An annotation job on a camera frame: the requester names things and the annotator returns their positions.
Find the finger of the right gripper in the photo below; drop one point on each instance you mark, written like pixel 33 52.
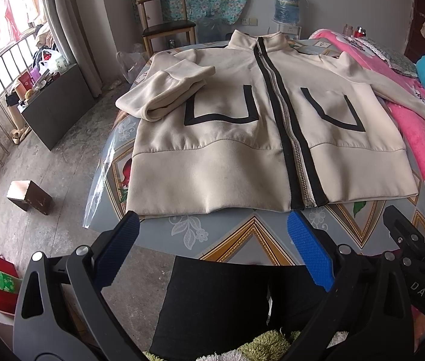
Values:
pixel 401 229

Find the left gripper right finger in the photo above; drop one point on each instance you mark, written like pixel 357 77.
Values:
pixel 366 312

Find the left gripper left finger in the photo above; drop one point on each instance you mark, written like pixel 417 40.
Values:
pixel 43 327

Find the cream zip-up jacket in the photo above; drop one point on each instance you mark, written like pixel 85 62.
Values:
pixel 258 125

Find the pink floral blanket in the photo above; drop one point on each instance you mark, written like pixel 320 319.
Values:
pixel 410 124

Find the green fuzzy sleeve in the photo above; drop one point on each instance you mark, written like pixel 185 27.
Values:
pixel 271 345

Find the fruit pattern blue tablecloth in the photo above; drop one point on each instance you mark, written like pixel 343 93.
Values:
pixel 239 235

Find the brown cardboard box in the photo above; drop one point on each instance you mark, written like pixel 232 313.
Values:
pixel 26 194

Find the grey lace pillow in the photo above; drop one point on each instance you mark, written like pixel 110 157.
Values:
pixel 395 60

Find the black trousers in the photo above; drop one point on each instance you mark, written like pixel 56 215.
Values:
pixel 213 307

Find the red thermos bottle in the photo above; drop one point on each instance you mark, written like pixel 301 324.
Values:
pixel 360 32

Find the dark grey cabinet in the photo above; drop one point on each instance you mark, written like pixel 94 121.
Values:
pixel 55 109

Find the white water dispenser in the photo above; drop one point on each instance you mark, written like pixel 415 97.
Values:
pixel 292 32

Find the blue water jug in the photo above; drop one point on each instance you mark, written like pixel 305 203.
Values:
pixel 287 11

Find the white plastic bag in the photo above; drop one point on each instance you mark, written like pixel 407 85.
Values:
pixel 131 63

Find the empty clear water jug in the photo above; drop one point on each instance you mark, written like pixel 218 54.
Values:
pixel 210 28

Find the wooden chair black seat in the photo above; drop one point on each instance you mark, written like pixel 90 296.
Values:
pixel 167 28

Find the beige curtain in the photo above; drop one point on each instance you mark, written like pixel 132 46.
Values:
pixel 68 33

